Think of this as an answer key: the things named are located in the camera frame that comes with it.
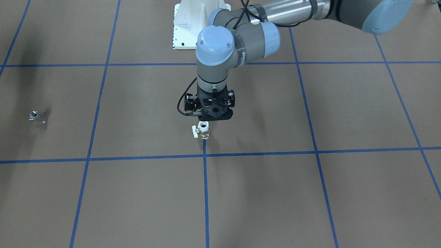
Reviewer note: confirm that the white PPR brass valve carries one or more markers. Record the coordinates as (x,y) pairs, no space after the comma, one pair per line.
(201,130)

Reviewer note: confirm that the small chrome pipe fitting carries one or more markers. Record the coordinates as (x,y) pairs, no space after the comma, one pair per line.
(35,116)

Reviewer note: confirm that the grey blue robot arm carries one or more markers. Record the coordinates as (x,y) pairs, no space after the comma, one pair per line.
(234,38)

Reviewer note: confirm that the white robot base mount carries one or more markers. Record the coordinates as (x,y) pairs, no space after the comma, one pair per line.
(190,18)

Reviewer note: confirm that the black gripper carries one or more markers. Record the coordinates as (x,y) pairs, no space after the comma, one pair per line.
(190,102)

